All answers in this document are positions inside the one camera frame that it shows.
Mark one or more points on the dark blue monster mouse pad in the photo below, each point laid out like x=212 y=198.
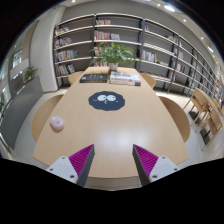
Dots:
x=107 y=101

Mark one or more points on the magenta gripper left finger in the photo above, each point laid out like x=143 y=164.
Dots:
x=76 y=167

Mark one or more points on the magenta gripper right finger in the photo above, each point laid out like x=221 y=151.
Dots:
x=151 y=167

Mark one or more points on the wooden chair left near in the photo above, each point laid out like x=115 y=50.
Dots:
x=42 y=114

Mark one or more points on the black book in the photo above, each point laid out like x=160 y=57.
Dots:
x=94 y=78

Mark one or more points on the small potted plant left background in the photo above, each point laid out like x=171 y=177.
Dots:
x=30 y=73

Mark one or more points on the wooden chair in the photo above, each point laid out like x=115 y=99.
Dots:
x=42 y=114
x=150 y=80
x=74 y=76
x=179 y=117

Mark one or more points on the large wall bookshelf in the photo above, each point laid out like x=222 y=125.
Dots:
x=177 y=64

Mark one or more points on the white red book stack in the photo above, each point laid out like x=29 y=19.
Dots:
x=124 y=78

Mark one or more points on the wooden chair right far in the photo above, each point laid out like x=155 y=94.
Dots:
x=150 y=80

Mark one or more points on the wooden chair left far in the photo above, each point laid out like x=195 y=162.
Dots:
x=74 y=76

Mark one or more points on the wooden chair set right background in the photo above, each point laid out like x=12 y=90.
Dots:
x=208 y=116

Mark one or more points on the green potted plant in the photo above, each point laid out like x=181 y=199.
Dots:
x=112 y=53

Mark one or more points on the wooden chair right near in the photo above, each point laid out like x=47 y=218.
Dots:
x=179 y=117

